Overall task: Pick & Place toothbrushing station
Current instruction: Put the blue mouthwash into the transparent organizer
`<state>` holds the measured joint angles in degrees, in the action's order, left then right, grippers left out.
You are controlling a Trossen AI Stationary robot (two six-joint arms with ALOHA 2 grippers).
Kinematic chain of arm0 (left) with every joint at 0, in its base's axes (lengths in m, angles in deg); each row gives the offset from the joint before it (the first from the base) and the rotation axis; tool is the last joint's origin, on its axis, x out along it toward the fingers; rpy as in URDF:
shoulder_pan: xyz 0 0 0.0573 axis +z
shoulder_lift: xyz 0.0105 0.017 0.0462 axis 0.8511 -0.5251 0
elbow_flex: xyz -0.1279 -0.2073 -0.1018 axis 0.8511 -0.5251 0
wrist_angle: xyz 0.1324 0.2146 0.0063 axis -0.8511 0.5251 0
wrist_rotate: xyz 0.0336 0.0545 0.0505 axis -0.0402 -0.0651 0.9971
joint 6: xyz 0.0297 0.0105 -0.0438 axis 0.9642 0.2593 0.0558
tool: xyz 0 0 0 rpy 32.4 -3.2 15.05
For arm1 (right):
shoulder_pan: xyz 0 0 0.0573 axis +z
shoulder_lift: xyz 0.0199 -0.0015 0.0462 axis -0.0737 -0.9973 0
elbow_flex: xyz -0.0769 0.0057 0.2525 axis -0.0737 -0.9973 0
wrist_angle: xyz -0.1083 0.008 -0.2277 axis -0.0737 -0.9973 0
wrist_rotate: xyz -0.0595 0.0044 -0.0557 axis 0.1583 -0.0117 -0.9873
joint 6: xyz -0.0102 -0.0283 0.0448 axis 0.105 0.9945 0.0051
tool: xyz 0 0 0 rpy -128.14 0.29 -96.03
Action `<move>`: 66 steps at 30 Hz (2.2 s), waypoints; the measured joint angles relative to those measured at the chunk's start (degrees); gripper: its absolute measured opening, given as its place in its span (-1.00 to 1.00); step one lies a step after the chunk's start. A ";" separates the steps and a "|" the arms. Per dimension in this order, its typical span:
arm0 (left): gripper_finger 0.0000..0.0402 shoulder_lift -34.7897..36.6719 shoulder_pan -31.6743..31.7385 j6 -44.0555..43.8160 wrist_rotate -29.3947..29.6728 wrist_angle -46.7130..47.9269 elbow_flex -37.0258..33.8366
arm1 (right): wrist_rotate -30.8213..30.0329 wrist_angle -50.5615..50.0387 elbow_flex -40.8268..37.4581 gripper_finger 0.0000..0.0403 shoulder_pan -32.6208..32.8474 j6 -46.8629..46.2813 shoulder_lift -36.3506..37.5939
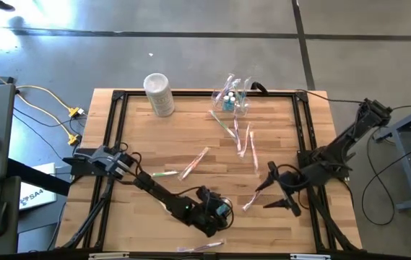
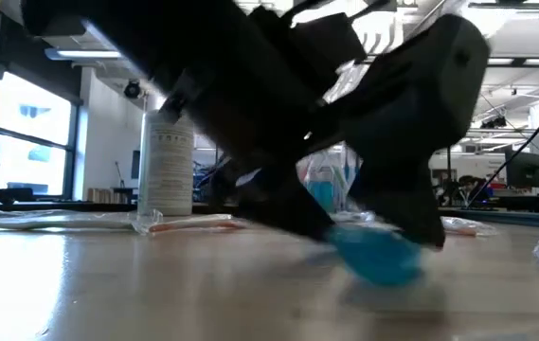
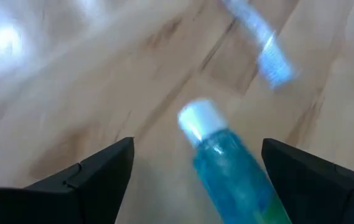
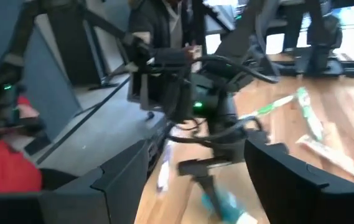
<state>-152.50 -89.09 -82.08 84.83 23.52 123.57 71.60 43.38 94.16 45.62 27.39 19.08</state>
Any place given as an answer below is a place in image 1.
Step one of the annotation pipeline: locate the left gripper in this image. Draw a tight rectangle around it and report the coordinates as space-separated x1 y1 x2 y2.
194 186 233 238

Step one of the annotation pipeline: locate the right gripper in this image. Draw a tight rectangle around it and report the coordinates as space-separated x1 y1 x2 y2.
254 161 306 217

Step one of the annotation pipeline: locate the purple toothbrush in clear wrap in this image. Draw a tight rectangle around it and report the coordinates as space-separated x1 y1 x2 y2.
175 238 227 253

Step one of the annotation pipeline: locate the white label strip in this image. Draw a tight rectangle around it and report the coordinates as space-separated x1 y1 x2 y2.
88 252 130 260
290 253 331 260

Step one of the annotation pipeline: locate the clear acrylic organiser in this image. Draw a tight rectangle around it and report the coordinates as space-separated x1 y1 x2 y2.
211 90 252 117

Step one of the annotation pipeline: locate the blue-grey metal stand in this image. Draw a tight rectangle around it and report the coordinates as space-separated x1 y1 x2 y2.
373 100 411 212

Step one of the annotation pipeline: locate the white wipes canister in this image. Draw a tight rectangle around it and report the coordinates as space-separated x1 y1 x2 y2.
142 71 176 118

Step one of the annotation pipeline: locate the white printed box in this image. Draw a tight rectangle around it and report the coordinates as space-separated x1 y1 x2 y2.
19 162 58 211

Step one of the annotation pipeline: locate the black floor beam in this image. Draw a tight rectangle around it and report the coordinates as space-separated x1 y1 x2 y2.
6 157 72 196

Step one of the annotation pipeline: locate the long black arm cable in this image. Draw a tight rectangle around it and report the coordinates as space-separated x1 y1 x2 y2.
295 88 365 105

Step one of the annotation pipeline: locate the black curved hook cable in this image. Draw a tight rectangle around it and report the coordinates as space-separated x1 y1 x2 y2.
250 82 269 96

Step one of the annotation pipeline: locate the yellow floor cable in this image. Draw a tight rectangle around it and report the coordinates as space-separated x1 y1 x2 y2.
15 84 83 118
0 60 82 146

